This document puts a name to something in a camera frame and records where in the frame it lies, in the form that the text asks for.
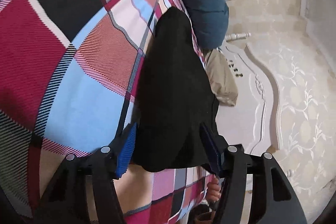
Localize plaid checkered bed cover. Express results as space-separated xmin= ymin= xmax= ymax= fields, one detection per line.
xmin=0 ymin=0 xmax=219 ymax=224

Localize person's right hand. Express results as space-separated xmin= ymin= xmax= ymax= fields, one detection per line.
xmin=206 ymin=177 xmax=221 ymax=203

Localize dark blue pillow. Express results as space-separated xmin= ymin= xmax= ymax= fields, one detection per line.
xmin=182 ymin=0 xmax=230 ymax=50

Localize white carved headboard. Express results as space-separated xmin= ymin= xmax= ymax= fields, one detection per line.
xmin=215 ymin=32 xmax=284 ymax=224

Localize beige pillow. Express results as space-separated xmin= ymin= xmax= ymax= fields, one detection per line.
xmin=205 ymin=49 xmax=238 ymax=107

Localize black pants with studs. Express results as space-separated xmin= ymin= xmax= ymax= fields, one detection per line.
xmin=132 ymin=7 xmax=225 ymax=172

